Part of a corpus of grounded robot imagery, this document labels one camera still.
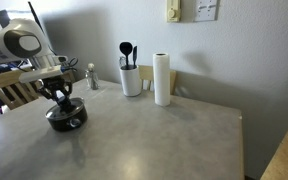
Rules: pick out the white light switch plate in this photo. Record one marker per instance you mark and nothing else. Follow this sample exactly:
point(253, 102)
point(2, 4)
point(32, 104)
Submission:
point(205, 10)

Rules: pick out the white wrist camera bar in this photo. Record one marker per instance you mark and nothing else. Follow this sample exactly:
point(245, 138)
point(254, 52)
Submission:
point(40, 74)

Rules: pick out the black plastic spatula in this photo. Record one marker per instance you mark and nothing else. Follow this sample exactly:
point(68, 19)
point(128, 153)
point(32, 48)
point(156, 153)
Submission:
point(135, 55)

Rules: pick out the glass jar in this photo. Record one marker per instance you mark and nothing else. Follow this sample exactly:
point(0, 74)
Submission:
point(92, 81)

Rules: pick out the slatted wooden chair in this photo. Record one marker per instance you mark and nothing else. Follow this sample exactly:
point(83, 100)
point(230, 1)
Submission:
point(4, 83)

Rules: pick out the black kitchen utensils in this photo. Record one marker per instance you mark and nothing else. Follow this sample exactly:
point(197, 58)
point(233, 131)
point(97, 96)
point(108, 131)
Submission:
point(126, 49)

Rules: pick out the metal whisk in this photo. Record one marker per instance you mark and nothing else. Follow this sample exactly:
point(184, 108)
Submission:
point(122, 61)

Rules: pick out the wooden counter top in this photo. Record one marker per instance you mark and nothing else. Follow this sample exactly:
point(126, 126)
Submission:
point(285, 153)

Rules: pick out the cream wall thermostat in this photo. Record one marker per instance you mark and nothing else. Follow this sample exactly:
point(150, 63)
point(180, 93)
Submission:
point(173, 11)

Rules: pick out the white paper towel roll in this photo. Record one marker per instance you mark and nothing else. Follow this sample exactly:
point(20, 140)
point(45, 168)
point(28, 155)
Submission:
point(161, 80)

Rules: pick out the white utensil holder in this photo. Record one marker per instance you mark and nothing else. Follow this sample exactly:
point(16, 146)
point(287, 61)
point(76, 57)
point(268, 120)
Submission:
point(130, 81)

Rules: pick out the glass lid with black knob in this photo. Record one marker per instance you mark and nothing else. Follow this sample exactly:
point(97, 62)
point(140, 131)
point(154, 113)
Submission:
point(55, 113)

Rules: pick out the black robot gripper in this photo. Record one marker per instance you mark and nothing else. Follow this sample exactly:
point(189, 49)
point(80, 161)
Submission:
point(54, 85)

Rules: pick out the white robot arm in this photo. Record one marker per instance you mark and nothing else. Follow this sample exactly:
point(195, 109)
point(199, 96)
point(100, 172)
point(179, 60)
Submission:
point(14, 43)

